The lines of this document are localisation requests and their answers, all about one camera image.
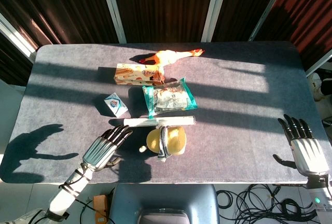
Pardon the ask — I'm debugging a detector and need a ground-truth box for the orange floor box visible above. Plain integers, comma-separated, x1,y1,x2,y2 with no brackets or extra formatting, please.
92,194,109,224

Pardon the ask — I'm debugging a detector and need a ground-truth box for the white paper roll tube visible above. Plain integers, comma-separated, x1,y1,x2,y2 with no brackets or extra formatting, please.
122,115,196,127

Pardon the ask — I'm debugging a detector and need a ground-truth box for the white window frame post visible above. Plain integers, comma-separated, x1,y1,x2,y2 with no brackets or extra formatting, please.
248,0,291,42
0,12,37,64
98,0,127,44
200,0,224,43

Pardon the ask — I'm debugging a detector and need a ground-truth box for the yellow rubber chicken toy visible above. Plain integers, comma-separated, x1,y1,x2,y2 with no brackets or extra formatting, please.
138,48,206,67

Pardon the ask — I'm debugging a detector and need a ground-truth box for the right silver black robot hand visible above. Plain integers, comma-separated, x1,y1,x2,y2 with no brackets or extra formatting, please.
272,114,330,177

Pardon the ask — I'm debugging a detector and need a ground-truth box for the orange white biscuit box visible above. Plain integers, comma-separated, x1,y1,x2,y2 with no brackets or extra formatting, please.
113,63,166,86

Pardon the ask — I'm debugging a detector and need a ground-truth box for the dark brown curtain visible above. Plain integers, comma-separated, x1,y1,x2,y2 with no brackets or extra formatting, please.
109,0,216,44
212,0,284,43
0,0,119,87

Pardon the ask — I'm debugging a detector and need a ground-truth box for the reddish brown curtain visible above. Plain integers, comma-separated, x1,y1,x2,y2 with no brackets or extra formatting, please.
255,0,332,71

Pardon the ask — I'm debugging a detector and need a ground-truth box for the white shoe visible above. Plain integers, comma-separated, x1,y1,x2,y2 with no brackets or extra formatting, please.
310,72,328,103

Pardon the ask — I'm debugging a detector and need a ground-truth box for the teal edged snack bag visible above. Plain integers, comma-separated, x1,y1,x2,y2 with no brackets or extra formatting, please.
142,77,199,120

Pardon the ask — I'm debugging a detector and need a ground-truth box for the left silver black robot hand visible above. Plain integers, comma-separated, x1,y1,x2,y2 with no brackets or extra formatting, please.
82,124,134,171

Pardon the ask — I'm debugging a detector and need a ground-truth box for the thin black floor cable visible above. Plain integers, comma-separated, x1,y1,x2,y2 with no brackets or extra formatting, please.
74,187,116,224

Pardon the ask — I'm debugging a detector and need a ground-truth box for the blue grey table cloth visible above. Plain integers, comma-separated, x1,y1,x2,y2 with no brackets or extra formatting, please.
0,41,329,185

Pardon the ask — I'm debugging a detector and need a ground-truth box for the yellow plush toy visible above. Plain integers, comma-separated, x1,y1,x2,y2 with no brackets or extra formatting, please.
139,124,188,163

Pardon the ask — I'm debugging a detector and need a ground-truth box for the blue robot torso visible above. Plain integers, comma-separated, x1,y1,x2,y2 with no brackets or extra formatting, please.
113,183,221,224

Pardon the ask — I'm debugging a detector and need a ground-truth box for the black floor cable bundle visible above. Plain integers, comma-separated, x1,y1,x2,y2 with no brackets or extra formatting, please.
216,183,332,224

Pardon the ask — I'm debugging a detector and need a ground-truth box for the small blue white box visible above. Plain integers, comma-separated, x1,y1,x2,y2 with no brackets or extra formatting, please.
103,92,129,118

